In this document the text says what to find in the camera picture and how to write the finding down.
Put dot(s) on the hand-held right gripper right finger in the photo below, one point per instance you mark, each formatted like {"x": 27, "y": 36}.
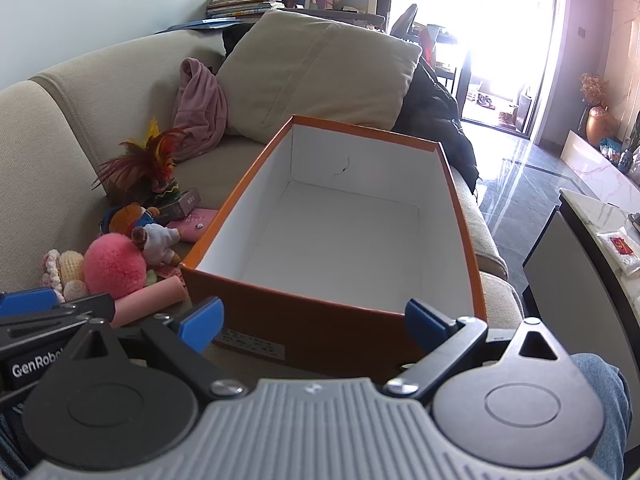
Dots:
{"x": 425, "y": 327}

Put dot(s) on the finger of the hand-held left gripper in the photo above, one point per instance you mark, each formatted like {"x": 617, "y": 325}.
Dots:
{"x": 25, "y": 302}
{"x": 50, "y": 322}

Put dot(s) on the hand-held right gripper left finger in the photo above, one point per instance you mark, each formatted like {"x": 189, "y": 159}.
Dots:
{"x": 202, "y": 324}

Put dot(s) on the pink leather wallet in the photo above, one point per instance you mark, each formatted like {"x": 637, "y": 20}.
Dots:
{"x": 195, "y": 222}

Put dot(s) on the grey purple dotted box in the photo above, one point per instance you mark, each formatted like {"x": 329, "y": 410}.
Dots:
{"x": 182, "y": 202}

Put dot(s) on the orange cardboard shoe box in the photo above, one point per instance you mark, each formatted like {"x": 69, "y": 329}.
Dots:
{"x": 325, "y": 240}

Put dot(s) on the yellow white crochet toy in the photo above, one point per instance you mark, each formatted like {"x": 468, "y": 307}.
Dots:
{"x": 67, "y": 267}

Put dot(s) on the pink paper roll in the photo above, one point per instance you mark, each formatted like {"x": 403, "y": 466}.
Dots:
{"x": 150, "y": 300}

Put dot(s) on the red paper packet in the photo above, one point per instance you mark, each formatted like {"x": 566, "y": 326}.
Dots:
{"x": 165, "y": 273}

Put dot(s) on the pink fluffy pompom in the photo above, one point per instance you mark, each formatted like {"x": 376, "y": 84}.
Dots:
{"x": 112, "y": 265}

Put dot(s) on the white plush animal toy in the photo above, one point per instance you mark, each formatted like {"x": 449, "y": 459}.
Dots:
{"x": 157, "y": 242}

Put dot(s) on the orange plush bear toy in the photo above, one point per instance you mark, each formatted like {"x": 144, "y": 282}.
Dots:
{"x": 127, "y": 217}

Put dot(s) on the grey marble coffee table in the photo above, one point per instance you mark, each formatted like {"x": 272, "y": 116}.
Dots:
{"x": 565, "y": 260}

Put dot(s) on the colourful feather shuttlecock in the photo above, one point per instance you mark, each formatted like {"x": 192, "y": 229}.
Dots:
{"x": 150, "y": 160}

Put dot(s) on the beige fabric sofa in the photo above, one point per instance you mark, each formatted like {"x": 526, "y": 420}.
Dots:
{"x": 60, "y": 125}

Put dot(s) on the person's jeans leg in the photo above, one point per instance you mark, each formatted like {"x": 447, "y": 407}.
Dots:
{"x": 607, "y": 410}

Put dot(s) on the black jacket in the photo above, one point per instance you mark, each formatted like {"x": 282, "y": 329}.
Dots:
{"x": 435, "y": 120}

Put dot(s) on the white packet red label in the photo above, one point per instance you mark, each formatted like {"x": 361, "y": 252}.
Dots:
{"x": 625, "y": 250}

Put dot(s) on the pink cloth garment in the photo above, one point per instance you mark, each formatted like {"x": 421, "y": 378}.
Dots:
{"x": 200, "y": 105}

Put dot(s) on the pair of shoes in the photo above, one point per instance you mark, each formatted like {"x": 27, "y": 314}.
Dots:
{"x": 486, "y": 101}

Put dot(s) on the white marble cabinet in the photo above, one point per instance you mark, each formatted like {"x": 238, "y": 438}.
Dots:
{"x": 590, "y": 160}

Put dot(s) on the copper vase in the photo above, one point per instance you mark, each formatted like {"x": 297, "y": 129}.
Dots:
{"x": 600, "y": 127}

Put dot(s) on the beige sofa cushion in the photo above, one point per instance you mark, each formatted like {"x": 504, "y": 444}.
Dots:
{"x": 310, "y": 75}

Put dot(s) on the red cloth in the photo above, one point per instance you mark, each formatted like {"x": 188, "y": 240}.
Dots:
{"x": 426, "y": 45}

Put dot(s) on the blue folder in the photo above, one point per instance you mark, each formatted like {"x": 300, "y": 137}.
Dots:
{"x": 215, "y": 22}

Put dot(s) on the black office chair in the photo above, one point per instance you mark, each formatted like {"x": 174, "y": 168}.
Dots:
{"x": 406, "y": 22}

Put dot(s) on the stack of books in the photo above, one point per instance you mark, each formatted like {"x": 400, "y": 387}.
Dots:
{"x": 240, "y": 5}

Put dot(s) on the dark desk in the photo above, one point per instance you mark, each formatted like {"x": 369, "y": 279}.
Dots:
{"x": 340, "y": 15}

